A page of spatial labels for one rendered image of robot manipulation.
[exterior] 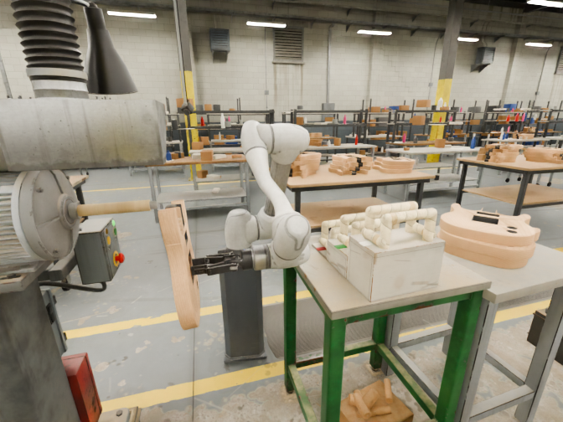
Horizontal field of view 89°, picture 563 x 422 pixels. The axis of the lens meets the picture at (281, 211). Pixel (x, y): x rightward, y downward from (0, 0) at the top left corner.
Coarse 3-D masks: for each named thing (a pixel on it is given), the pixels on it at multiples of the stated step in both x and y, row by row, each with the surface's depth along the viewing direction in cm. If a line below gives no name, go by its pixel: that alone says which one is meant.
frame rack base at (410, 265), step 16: (352, 240) 97; (368, 240) 94; (400, 240) 94; (416, 240) 94; (352, 256) 98; (368, 256) 89; (384, 256) 87; (400, 256) 89; (416, 256) 91; (432, 256) 94; (352, 272) 99; (368, 272) 90; (384, 272) 89; (400, 272) 91; (416, 272) 93; (432, 272) 96; (368, 288) 91; (384, 288) 91; (400, 288) 93; (416, 288) 96
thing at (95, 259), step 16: (80, 224) 107; (96, 224) 106; (80, 240) 99; (96, 240) 101; (112, 240) 110; (80, 256) 101; (96, 256) 102; (112, 256) 108; (80, 272) 102; (96, 272) 104; (112, 272) 107; (80, 288) 105; (96, 288) 109
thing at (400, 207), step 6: (384, 204) 95; (390, 204) 95; (396, 204) 96; (402, 204) 96; (408, 204) 97; (414, 204) 97; (366, 210) 94; (372, 210) 92; (378, 210) 93; (384, 210) 94; (390, 210) 95; (396, 210) 95; (402, 210) 96; (408, 210) 97
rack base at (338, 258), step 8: (328, 240) 115; (336, 240) 115; (328, 248) 115; (336, 248) 109; (344, 248) 108; (328, 256) 116; (336, 256) 110; (344, 256) 103; (336, 264) 110; (344, 264) 104; (344, 272) 105
